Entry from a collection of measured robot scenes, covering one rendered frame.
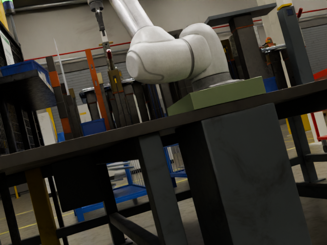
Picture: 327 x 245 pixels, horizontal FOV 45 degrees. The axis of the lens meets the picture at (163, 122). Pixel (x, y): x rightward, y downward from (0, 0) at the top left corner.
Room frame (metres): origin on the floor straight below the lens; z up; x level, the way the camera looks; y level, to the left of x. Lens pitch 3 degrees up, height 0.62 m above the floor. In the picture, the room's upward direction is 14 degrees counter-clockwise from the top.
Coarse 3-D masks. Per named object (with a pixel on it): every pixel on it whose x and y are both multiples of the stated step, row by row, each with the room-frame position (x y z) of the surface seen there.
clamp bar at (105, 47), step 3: (105, 42) 2.10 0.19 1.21; (108, 42) 2.10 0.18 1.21; (105, 45) 2.09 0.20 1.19; (108, 45) 2.10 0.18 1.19; (105, 48) 2.10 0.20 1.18; (108, 48) 2.11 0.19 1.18; (105, 51) 2.10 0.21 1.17; (105, 54) 2.11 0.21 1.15; (111, 54) 2.11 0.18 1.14; (108, 60) 2.11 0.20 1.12; (108, 63) 2.11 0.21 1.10; (108, 66) 2.12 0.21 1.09; (114, 66) 2.12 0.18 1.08; (114, 69) 2.12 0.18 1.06
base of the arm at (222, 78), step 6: (228, 72) 1.52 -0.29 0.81; (204, 78) 1.48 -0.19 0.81; (210, 78) 1.48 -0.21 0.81; (216, 78) 1.48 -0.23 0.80; (222, 78) 1.48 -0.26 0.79; (228, 78) 1.50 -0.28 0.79; (192, 84) 1.54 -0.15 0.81; (198, 84) 1.50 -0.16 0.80; (204, 84) 1.49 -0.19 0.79; (210, 84) 1.47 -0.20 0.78; (216, 84) 1.46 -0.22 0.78; (222, 84) 1.47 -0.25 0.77; (198, 90) 1.50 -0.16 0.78
